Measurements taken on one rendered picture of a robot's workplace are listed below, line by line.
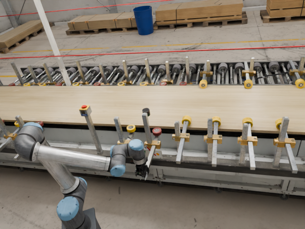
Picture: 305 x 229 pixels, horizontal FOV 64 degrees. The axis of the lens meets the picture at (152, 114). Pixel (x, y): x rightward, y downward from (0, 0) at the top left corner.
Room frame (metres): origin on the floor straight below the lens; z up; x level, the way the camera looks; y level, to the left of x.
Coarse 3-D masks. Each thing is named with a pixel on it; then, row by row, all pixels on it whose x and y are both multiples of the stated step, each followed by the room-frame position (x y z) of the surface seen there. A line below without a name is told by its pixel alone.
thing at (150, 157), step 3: (159, 135) 1.67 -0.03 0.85; (156, 138) 1.63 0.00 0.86; (153, 147) 1.52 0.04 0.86; (150, 150) 1.49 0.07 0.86; (153, 150) 1.48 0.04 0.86; (150, 153) 1.46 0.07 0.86; (153, 153) 1.46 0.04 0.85; (150, 156) 1.42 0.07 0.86; (150, 159) 1.39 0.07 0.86; (147, 162) 1.36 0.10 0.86; (150, 162) 1.36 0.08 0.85; (150, 165) 1.35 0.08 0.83
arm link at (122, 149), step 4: (116, 144) 1.27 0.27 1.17; (120, 144) 1.25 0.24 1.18; (124, 144) 1.24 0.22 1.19; (112, 148) 1.23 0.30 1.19; (116, 148) 1.22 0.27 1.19; (120, 148) 1.21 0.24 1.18; (124, 148) 1.21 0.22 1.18; (112, 152) 1.20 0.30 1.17; (116, 152) 1.18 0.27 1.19; (120, 152) 1.18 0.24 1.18; (124, 152) 1.19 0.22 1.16; (128, 152) 1.19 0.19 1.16; (112, 156) 1.17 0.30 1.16; (128, 156) 1.19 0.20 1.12
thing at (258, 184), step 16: (0, 128) 2.36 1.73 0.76; (16, 128) 2.29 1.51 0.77; (48, 128) 2.15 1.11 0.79; (64, 128) 2.08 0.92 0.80; (80, 128) 2.02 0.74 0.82; (96, 128) 1.96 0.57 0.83; (112, 128) 1.91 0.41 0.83; (176, 144) 1.71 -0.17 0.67; (192, 144) 1.66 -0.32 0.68; (224, 144) 1.57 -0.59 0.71; (240, 144) 1.53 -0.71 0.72; (272, 144) 1.45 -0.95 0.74; (304, 144) 1.37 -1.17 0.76; (0, 160) 2.51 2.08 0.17; (16, 160) 2.42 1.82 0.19; (96, 176) 2.07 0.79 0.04; (112, 176) 2.00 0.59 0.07; (128, 176) 1.90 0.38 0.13; (160, 176) 1.78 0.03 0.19; (176, 176) 1.76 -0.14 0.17; (192, 176) 1.70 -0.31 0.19; (208, 176) 1.65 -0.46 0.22; (224, 176) 1.59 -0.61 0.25; (240, 176) 1.54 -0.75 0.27; (240, 192) 1.54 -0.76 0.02; (256, 192) 1.49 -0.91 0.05; (272, 192) 1.42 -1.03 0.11; (304, 192) 1.33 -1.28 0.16
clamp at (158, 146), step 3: (153, 141) 1.58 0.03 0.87; (156, 141) 1.57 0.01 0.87; (159, 141) 1.57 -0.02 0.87; (144, 144) 1.57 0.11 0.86; (147, 144) 1.56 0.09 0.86; (150, 144) 1.55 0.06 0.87; (153, 144) 1.54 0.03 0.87; (156, 144) 1.54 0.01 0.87; (159, 144) 1.53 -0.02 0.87; (150, 147) 1.55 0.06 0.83; (156, 147) 1.54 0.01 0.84; (159, 147) 1.53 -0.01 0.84
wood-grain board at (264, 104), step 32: (0, 96) 2.88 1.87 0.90; (32, 96) 2.73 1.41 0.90; (64, 96) 2.59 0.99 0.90; (96, 96) 2.46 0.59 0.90; (128, 96) 2.34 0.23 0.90; (160, 96) 2.23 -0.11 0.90; (192, 96) 2.13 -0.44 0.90; (224, 96) 2.03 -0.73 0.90; (256, 96) 1.94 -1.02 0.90; (288, 96) 1.86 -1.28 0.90; (160, 128) 1.74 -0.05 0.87; (192, 128) 1.64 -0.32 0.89; (224, 128) 1.56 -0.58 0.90; (256, 128) 1.50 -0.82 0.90; (288, 128) 1.44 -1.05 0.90
